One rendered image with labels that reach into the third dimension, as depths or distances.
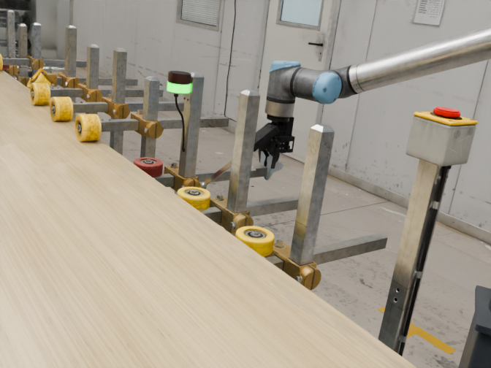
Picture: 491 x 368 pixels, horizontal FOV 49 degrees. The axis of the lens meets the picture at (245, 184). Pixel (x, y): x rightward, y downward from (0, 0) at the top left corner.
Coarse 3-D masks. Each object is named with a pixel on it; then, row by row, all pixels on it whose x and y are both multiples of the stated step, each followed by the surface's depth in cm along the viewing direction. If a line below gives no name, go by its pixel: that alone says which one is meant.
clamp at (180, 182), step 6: (168, 168) 156; (174, 174) 153; (174, 180) 153; (180, 180) 150; (186, 180) 149; (192, 180) 149; (174, 186) 153; (180, 186) 149; (186, 186) 148; (192, 186) 149; (198, 186) 150
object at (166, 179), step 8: (256, 168) 170; (264, 168) 172; (160, 176) 152; (168, 176) 152; (200, 176) 158; (208, 176) 160; (224, 176) 163; (256, 176) 171; (264, 176) 173; (168, 184) 153
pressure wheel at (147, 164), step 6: (138, 162) 146; (144, 162) 148; (150, 162) 148; (156, 162) 149; (162, 162) 149; (144, 168) 145; (150, 168) 145; (156, 168) 146; (162, 168) 149; (150, 174) 145; (156, 174) 146
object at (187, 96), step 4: (172, 72) 138; (176, 72) 139; (180, 72) 140; (184, 72) 141; (188, 72) 142; (180, 84) 138; (184, 84) 139; (188, 84) 140; (172, 92) 139; (176, 96) 141; (184, 96) 145; (188, 96) 143; (176, 100) 142; (184, 100) 145; (188, 100) 143; (176, 104) 142; (180, 112) 144; (184, 128) 146; (184, 132) 146; (184, 136) 147; (184, 148) 148
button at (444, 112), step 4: (436, 108) 83; (440, 108) 83; (444, 108) 84; (448, 108) 84; (436, 112) 83; (440, 112) 82; (444, 112) 82; (448, 112) 82; (452, 112) 82; (456, 112) 82; (444, 116) 82; (448, 116) 82; (452, 116) 82; (456, 116) 82
